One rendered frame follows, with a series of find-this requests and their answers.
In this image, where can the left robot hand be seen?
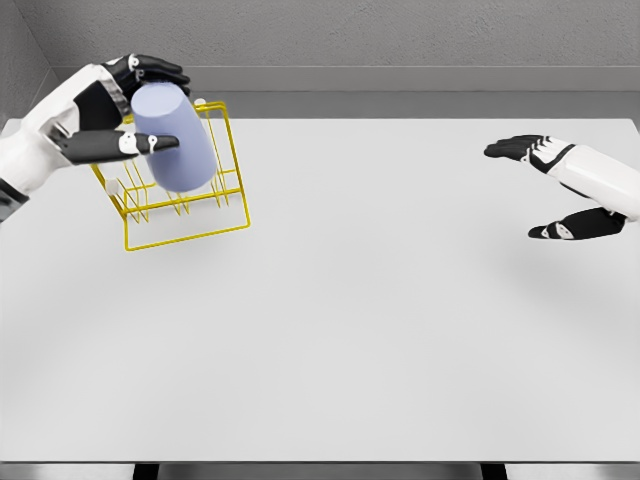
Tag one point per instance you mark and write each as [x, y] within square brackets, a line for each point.
[95, 107]

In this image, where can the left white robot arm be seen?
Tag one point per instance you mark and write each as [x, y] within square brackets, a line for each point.
[20, 160]

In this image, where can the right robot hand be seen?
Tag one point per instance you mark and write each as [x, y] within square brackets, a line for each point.
[590, 172]

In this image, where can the lavender blue cup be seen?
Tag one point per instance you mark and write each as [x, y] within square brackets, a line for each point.
[174, 139]

